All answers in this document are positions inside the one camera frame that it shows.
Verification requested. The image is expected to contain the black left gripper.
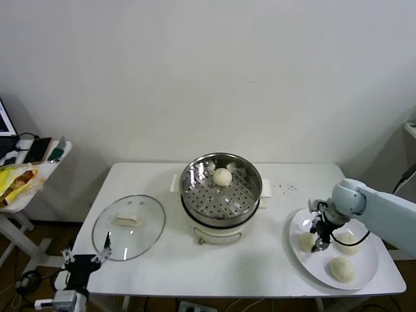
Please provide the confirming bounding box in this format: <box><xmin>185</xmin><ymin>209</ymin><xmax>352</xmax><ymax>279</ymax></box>
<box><xmin>61</xmin><ymin>231</ymin><xmax>113</xmax><ymax>289</ymax></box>

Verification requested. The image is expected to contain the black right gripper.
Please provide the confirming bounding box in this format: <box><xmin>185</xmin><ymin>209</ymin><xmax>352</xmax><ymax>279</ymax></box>
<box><xmin>308</xmin><ymin>214</ymin><xmax>341</xmax><ymax>255</ymax></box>

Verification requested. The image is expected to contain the white steamed baozi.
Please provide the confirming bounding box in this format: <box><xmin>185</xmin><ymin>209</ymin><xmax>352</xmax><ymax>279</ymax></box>
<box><xmin>298</xmin><ymin>232</ymin><xmax>317</xmax><ymax>254</ymax></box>
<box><xmin>213</xmin><ymin>168</ymin><xmax>233</xmax><ymax>187</ymax></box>
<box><xmin>327</xmin><ymin>256</ymin><xmax>356</xmax><ymax>283</ymax></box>
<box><xmin>333</xmin><ymin>232</ymin><xmax>361</xmax><ymax>256</ymax></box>

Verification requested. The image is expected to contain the glass pot lid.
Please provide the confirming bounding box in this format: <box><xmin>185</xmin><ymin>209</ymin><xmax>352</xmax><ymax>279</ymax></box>
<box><xmin>92</xmin><ymin>194</ymin><xmax>167</xmax><ymax>262</ymax></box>

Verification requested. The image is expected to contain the stainless steel steamer basket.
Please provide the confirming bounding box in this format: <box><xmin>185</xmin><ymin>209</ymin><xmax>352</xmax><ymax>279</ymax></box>
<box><xmin>170</xmin><ymin>152</ymin><xmax>272</xmax><ymax>228</ymax></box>

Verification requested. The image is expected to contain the white side table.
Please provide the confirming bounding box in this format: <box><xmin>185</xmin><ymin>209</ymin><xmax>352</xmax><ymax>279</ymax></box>
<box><xmin>0</xmin><ymin>139</ymin><xmax>74</xmax><ymax>274</ymax></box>

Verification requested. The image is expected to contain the white round plate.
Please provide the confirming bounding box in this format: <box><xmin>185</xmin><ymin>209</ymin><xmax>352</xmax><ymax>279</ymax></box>
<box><xmin>285</xmin><ymin>207</ymin><xmax>380</xmax><ymax>291</ymax></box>

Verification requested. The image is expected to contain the yellow snack bag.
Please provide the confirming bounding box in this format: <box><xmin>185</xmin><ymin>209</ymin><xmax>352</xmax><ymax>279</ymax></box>
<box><xmin>0</xmin><ymin>162</ymin><xmax>46</xmax><ymax>209</ymax></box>

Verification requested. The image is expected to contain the black smartphone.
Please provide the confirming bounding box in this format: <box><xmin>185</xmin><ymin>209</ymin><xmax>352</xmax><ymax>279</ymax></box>
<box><xmin>22</xmin><ymin>136</ymin><xmax>53</xmax><ymax>164</ymax></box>

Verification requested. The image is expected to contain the white floor power strip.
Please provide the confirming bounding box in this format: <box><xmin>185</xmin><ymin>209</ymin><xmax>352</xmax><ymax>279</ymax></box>
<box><xmin>178</xmin><ymin>300</ymin><xmax>209</xmax><ymax>312</ymax></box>

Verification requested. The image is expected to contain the white shelf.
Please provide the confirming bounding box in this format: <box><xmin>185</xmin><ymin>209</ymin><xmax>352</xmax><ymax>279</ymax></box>
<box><xmin>404</xmin><ymin>122</ymin><xmax>416</xmax><ymax>144</ymax></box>

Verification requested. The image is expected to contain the open laptop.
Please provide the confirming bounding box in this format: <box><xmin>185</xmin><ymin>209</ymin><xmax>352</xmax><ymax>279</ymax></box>
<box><xmin>0</xmin><ymin>96</ymin><xmax>20</xmax><ymax>157</ymax></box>

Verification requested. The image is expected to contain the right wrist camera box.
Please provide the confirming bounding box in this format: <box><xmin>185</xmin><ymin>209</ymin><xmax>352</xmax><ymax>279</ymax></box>
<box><xmin>307</xmin><ymin>199</ymin><xmax>328</xmax><ymax>216</ymax></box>

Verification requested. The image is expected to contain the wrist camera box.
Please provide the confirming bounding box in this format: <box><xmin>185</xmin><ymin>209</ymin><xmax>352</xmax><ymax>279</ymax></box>
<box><xmin>34</xmin><ymin>290</ymin><xmax>81</xmax><ymax>311</ymax></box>
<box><xmin>307</xmin><ymin>199</ymin><xmax>328</xmax><ymax>216</ymax></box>

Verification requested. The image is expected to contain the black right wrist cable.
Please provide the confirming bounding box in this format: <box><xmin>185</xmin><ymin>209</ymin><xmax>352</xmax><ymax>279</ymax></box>
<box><xmin>331</xmin><ymin>229</ymin><xmax>371</xmax><ymax>247</ymax></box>

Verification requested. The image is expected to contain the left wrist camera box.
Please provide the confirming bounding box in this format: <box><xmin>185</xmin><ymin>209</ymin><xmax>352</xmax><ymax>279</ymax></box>
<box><xmin>34</xmin><ymin>290</ymin><xmax>81</xmax><ymax>311</ymax></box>

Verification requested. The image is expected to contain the black hanging cable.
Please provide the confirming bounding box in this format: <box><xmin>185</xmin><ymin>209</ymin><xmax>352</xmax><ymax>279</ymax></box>
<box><xmin>392</xmin><ymin>177</ymin><xmax>408</xmax><ymax>196</ymax></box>

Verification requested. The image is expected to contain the green handled scraper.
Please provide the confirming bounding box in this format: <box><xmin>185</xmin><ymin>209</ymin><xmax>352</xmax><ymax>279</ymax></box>
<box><xmin>47</xmin><ymin>135</ymin><xmax>68</xmax><ymax>163</ymax></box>

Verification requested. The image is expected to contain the black laptop cable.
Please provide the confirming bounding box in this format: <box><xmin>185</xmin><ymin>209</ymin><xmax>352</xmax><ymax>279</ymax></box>
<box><xmin>18</xmin><ymin>131</ymin><xmax>42</xmax><ymax>151</ymax></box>

